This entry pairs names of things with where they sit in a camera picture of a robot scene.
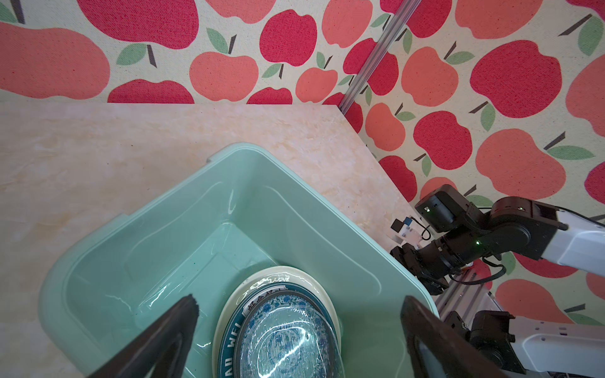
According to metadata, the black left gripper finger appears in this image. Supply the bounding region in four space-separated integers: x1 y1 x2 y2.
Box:
91 295 199 377

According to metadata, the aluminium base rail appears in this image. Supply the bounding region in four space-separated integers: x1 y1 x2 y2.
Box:
433 263 503 329

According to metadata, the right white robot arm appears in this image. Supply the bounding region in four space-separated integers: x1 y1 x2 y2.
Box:
391 185 604 377

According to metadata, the small blue patterned plate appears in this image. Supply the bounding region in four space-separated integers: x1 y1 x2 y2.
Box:
232 290 342 378

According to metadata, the right aluminium frame post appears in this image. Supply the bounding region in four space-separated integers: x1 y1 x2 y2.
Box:
339 0 421 115

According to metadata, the cream plate with flower sprig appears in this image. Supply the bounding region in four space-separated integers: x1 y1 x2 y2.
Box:
212 266 342 377

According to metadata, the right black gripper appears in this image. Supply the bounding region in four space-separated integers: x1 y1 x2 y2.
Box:
390 236 506 377

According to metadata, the mint green plastic bin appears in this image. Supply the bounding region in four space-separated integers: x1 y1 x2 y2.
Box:
39 143 435 377

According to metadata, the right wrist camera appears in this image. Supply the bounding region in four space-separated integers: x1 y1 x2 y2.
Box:
389 184 487 247

